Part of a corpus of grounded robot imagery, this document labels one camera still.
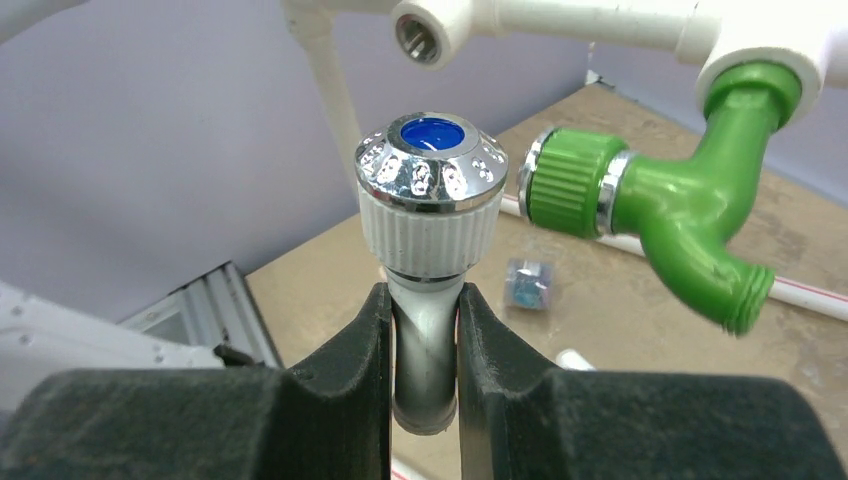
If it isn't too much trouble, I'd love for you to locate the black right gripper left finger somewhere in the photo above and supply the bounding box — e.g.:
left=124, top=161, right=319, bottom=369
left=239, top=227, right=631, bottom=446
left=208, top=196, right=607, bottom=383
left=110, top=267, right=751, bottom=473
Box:
left=1, top=283, right=392, bottom=479

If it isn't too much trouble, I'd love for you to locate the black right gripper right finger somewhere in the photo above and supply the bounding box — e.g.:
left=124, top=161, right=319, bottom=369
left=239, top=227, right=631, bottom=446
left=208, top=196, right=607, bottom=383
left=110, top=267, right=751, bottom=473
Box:
left=457, top=283, right=847, bottom=479

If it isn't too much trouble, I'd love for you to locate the white faucet chrome knob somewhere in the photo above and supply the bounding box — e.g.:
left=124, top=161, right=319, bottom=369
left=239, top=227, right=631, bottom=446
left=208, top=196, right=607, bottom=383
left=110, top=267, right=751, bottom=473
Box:
left=354, top=112, right=509, bottom=436

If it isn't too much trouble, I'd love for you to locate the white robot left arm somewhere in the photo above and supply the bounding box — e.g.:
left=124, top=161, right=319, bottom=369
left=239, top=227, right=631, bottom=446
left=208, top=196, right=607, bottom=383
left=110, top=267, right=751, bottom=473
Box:
left=1, top=282, right=224, bottom=412

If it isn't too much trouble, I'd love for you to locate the small clear blue box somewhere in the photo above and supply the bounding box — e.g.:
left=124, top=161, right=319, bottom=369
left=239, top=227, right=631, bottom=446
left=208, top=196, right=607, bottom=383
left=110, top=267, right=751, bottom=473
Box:
left=504, top=258, right=554, bottom=311

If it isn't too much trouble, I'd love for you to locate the green faucet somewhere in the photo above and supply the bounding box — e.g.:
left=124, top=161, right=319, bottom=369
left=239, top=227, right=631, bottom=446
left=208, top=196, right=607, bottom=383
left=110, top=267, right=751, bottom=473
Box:
left=517, top=61, right=802, bottom=336

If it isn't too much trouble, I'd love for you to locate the aluminium table frame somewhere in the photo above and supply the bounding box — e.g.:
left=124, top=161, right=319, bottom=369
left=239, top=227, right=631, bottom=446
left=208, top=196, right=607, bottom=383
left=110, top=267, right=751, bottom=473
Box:
left=118, top=262, right=283, bottom=368

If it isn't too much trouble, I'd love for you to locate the white PVC pipe frame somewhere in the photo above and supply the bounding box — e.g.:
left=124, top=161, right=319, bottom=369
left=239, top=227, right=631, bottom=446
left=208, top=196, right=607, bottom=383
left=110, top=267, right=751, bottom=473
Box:
left=0, top=0, right=848, bottom=480

